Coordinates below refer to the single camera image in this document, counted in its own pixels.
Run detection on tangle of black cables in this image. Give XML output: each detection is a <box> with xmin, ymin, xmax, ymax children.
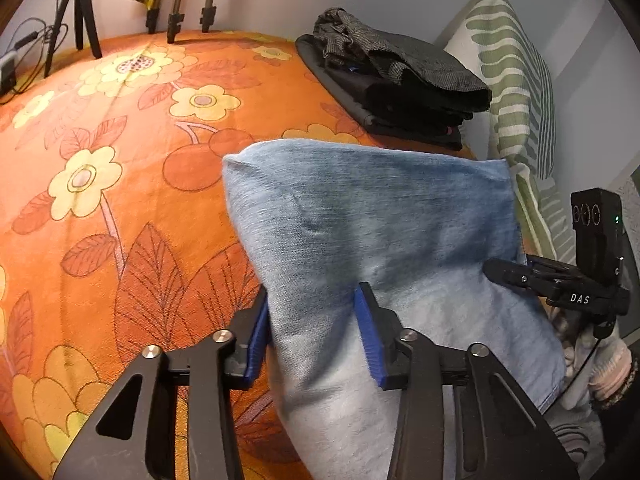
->
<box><xmin>0</xmin><ymin>17</ymin><xmax>58</xmax><ymax>106</ymax></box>

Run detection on orange floral blanket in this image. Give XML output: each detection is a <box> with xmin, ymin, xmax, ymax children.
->
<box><xmin>0</xmin><ymin>27</ymin><xmax>481</xmax><ymax>480</ymax></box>

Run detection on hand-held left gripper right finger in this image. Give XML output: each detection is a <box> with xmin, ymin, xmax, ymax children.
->
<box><xmin>354</xmin><ymin>281</ymin><xmax>581</xmax><ymax>480</ymax></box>

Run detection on black camera tripod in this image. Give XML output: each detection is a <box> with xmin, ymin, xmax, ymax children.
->
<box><xmin>44</xmin><ymin>0</ymin><xmax>104</xmax><ymax>79</ymax></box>

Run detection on green striped pillow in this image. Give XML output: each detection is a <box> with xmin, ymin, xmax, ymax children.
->
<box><xmin>444</xmin><ymin>0</ymin><xmax>576</xmax><ymax>271</ymax></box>

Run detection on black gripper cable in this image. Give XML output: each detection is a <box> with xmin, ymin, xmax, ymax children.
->
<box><xmin>560</xmin><ymin>326</ymin><xmax>610</xmax><ymax>392</ymax></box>

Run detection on person's right forearm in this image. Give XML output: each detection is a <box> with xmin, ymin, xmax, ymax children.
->
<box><xmin>589</xmin><ymin>340</ymin><xmax>640</xmax><ymax>461</ymax></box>

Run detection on grey tweed folded garment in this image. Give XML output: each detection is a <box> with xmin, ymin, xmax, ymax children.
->
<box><xmin>314</xmin><ymin>7</ymin><xmax>493</xmax><ymax>113</ymax></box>

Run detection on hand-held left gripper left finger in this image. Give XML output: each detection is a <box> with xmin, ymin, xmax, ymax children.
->
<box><xmin>52</xmin><ymin>285</ymin><xmax>273</xmax><ymax>480</ymax></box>

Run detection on black folded clothes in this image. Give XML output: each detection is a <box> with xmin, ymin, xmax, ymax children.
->
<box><xmin>295</xmin><ymin>34</ymin><xmax>473</xmax><ymax>152</ymax></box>

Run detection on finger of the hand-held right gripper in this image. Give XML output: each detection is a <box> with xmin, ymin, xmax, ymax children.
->
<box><xmin>483</xmin><ymin>254</ymin><xmax>582</xmax><ymax>297</ymax></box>

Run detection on metal tripod stand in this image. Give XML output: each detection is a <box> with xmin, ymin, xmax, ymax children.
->
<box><xmin>145</xmin><ymin>0</ymin><xmax>223</xmax><ymax>44</ymax></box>

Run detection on light blue pants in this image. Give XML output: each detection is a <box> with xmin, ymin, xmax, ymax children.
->
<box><xmin>221</xmin><ymin>139</ymin><xmax>568</xmax><ymax>480</ymax></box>

